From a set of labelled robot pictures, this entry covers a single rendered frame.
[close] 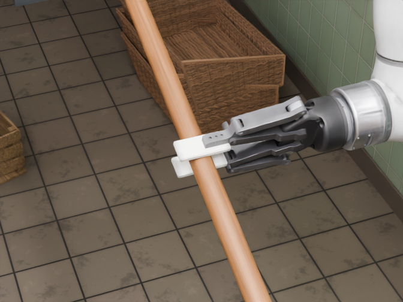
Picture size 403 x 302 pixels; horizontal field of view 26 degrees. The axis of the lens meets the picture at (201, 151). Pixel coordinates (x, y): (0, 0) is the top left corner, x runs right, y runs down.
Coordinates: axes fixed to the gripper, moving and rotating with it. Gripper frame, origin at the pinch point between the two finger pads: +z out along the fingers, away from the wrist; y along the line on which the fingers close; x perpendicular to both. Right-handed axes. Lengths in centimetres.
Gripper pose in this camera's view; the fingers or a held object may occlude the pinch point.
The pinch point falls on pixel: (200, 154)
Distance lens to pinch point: 115.4
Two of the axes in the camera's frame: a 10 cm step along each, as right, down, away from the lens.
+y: -0.9, 5.6, 8.2
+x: -3.3, -8.0, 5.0
